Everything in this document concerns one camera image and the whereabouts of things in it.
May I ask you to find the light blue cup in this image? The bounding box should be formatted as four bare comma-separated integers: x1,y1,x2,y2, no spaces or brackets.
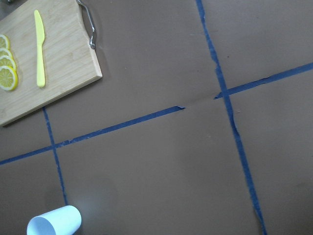
26,206,82,235

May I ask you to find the bamboo cutting board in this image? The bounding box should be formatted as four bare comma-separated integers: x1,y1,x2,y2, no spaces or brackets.
0,0,102,126

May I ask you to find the yellow plastic knife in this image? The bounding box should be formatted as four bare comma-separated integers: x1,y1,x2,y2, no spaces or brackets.
34,10,45,88

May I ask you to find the lemon slice front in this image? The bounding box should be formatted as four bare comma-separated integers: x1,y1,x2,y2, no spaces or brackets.
0,66,18,91

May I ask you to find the lemon slice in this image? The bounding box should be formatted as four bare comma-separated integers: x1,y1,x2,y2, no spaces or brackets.
0,34,10,49
0,66,18,91
0,55,17,70
0,48,13,58

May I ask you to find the lemon slice back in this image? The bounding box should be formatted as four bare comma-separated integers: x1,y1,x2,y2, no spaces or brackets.
0,34,10,49

